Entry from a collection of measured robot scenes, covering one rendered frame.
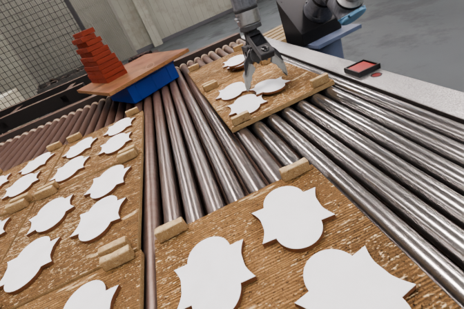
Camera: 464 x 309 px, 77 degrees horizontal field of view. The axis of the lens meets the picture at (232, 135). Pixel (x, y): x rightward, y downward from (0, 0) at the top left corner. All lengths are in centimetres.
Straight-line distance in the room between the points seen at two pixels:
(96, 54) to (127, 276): 128
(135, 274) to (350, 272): 36
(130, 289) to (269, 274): 24
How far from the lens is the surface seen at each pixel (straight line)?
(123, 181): 87
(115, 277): 62
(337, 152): 68
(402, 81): 92
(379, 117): 78
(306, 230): 49
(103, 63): 170
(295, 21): 161
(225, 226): 56
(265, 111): 88
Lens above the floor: 132
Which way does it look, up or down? 28 degrees down
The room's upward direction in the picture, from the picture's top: 22 degrees counter-clockwise
